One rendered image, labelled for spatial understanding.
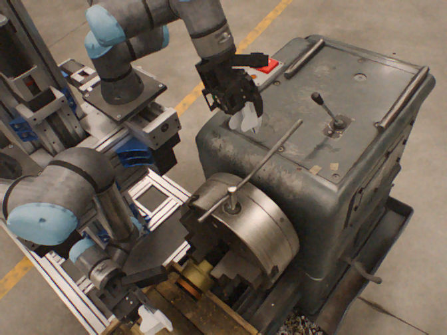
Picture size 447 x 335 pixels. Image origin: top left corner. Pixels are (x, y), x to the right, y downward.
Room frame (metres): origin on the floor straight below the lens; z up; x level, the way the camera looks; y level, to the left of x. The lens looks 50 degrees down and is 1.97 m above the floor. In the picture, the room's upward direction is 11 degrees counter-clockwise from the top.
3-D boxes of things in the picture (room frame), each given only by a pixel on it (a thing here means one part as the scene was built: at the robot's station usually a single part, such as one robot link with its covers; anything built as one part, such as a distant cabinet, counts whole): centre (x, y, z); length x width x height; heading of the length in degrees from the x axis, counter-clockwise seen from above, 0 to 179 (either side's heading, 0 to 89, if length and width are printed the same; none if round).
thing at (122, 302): (0.38, 0.31, 1.08); 0.12 x 0.09 x 0.08; 41
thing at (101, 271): (0.45, 0.35, 1.08); 0.08 x 0.05 x 0.08; 131
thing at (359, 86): (0.77, -0.29, 1.06); 0.59 x 0.48 x 0.39; 131
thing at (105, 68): (1.11, 0.29, 1.33); 0.13 x 0.12 x 0.14; 110
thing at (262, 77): (0.94, -0.17, 1.23); 0.13 x 0.08 x 0.05; 131
